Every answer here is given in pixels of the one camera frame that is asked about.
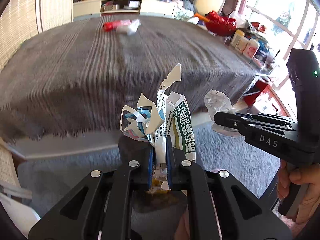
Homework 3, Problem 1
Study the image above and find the white green printed wrapper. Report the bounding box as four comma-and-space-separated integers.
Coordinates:
153, 64, 196, 189

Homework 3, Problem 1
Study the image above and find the white yellow-cap bottle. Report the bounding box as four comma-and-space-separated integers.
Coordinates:
230, 29, 245, 47

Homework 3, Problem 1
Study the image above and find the person's right hand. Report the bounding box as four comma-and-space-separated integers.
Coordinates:
277, 160, 319, 202

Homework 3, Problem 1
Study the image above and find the red cylindrical snack can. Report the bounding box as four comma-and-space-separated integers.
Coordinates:
103, 20, 131, 32

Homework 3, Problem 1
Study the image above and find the red plastic basket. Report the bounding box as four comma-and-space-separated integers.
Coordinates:
205, 11, 237, 36

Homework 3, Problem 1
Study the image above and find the white pink-label bottle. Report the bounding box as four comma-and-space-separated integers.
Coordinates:
242, 38, 260, 60

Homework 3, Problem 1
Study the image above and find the bamboo folding screen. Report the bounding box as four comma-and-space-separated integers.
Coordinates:
1, 0, 73, 69

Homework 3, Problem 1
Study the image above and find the white cream bottle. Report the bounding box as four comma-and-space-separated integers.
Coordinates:
235, 37, 249, 54

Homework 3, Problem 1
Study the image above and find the clear plastic wrap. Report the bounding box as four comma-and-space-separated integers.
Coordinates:
204, 90, 240, 137

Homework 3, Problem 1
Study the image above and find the black trash bin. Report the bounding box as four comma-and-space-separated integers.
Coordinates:
118, 136, 187, 239

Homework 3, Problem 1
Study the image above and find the yellow snack bag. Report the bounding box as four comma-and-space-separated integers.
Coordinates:
148, 178, 170, 194

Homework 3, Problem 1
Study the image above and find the white blue paper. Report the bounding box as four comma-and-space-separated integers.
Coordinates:
119, 93, 165, 146

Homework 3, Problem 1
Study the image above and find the white tv cabinet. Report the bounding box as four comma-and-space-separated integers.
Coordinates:
73, 0, 177, 21

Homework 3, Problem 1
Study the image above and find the grey plaid table cloth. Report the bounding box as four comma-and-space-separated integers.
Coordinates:
1, 15, 257, 143

